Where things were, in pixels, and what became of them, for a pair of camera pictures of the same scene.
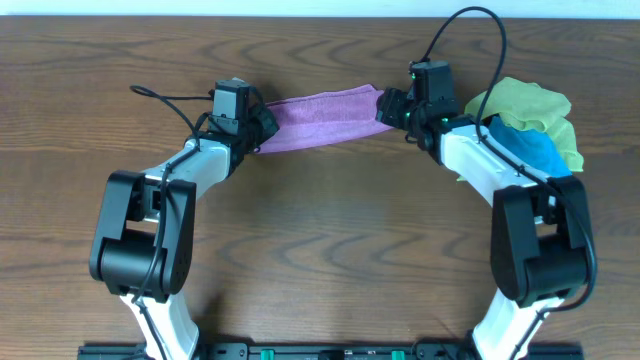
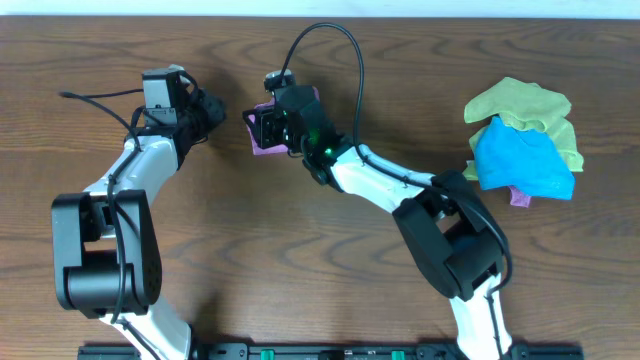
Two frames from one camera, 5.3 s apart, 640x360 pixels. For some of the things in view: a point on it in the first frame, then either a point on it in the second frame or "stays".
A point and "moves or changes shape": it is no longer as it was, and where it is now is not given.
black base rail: [323, 351] stays
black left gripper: [265, 123] to [211, 111]
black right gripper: [392, 108] to [265, 130]
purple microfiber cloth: [325, 117] moves or changes shape
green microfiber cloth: [522, 105] stays
